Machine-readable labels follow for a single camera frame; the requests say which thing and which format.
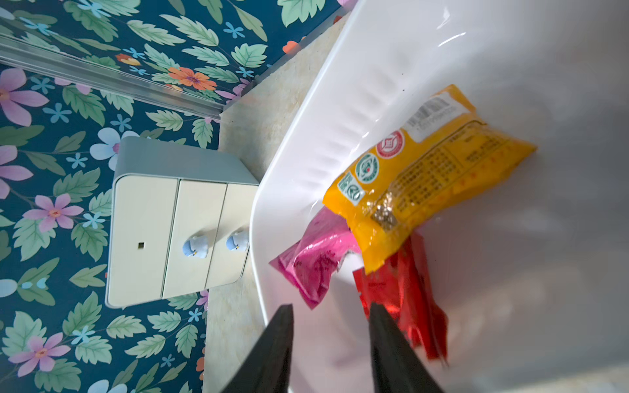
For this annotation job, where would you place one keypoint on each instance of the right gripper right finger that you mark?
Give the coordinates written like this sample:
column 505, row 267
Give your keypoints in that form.
column 395, row 366

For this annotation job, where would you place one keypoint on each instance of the yellow tea bag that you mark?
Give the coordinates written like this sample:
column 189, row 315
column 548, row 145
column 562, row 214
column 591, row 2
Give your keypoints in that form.
column 445, row 153

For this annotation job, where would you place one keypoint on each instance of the light blue drawer cabinet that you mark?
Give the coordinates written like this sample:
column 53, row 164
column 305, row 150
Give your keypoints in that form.
column 179, row 222

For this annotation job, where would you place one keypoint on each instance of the white plastic storage box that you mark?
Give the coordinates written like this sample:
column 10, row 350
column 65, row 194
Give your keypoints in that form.
column 532, row 273

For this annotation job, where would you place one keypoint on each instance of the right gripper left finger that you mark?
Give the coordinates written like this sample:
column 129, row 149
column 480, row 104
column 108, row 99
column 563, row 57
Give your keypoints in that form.
column 268, row 366

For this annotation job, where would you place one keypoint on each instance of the pink tea bag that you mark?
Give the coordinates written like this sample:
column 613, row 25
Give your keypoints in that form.
column 310, row 263

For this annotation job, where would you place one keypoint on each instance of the red tea bag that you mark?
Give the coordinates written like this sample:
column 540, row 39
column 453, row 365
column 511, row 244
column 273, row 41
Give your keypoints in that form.
column 403, row 286

